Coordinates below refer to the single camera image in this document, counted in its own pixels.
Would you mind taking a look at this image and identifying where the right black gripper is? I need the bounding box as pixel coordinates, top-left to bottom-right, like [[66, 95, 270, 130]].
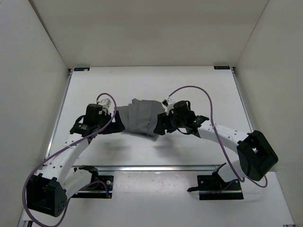
[[154, 109, 186, 135]]

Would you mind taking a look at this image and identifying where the grey pleated skirt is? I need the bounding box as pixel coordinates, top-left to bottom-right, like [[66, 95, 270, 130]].
[[117, 98, 165, 138]]

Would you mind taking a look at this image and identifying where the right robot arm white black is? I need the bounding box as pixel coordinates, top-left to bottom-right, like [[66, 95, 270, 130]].
[[154, 99, 278, 190]]

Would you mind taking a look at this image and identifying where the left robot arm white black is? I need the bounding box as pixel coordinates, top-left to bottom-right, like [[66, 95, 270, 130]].
[[26, 99, 125, 217]]

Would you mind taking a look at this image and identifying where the left blue corner sticker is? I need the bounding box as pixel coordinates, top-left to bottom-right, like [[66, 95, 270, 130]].
[[73, 67, 90, 71]]

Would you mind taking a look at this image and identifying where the blue corner sticker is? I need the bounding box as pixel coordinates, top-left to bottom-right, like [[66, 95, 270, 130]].
[[73, 67, 90, 71], [214, 66, 230, 70]]

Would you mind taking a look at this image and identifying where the right blue corner sticker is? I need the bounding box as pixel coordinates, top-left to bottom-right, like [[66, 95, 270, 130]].
[[214, 66, 230, 70]]

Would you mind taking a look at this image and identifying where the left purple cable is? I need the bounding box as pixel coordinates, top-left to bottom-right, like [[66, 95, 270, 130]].
[[21, 93, 117, 227]]

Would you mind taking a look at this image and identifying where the purple cable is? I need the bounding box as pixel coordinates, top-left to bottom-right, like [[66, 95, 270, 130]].
[[21, 93, 117, 227], [168, 85, 268, 195]]

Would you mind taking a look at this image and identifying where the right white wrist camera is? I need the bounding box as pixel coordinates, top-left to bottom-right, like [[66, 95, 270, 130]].
[[162, 96, 176, 115]]

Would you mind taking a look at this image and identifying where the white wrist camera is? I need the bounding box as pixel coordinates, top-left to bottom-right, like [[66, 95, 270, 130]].
[[96, 98, 111, 115], [162, 96, 176, 115]]

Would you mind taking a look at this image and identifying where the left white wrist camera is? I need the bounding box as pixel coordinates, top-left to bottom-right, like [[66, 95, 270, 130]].
[[96, 98, 111, 115]]

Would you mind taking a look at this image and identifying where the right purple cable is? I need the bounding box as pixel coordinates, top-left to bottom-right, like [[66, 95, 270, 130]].
[[168, 85, 268, 195]]

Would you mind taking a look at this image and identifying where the aluminium front rail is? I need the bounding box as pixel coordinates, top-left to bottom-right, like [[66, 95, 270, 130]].
[[84, 165, 219, 172]]

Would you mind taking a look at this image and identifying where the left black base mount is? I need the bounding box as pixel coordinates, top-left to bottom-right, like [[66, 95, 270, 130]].
[[72, 166, 114, 199]]

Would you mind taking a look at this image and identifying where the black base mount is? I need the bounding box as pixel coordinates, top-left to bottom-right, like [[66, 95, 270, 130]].
[[72, 166, 114, 199], [187, 163, 244, 201]]

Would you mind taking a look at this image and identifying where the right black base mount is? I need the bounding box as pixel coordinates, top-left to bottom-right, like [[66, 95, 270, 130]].
[[187, 163, 244, 201]]

